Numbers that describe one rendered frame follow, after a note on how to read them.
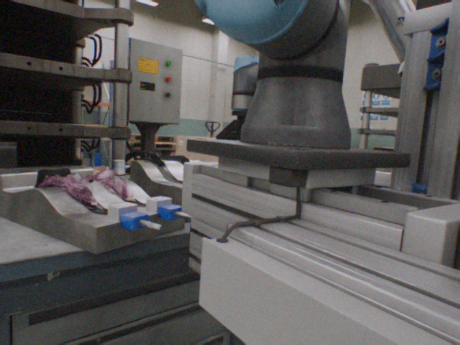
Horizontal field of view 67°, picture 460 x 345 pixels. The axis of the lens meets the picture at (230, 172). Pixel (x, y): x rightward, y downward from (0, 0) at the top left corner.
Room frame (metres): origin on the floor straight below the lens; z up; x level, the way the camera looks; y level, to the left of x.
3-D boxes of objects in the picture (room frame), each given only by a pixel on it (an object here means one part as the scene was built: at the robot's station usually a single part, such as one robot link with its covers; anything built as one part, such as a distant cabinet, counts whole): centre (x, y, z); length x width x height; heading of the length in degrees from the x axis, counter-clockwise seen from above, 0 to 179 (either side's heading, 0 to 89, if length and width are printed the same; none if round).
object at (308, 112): (0.49, -0.09, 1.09); 0.15 x 0.15 x 0.10
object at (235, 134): (1.02, -0.03, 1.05); 0.09 x 0.08 x 0.12; 40
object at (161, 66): (1.86, 0.45, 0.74); 0.31 x 0.22 x 1.47; 130
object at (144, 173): (1.18, 0.17, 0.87); 0.50 x 0.26 x 0.14; 40
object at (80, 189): (0.89, 0.38, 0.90); 0.26 x 0.18 x 0.08; 57
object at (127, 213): (0.70, 0.19, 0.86); 0.13 x 0.05 x 0.05; 57
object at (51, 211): (0.89, 0.39, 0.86); 0.50 x 0.26 x 0.11; 57
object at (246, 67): (1.02, -0.03, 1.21); 0.09 x 0.08 x 0.11; 78
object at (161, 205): (0.79, 0.13, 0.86); 0.13 x 0.05 x 0.05; 57
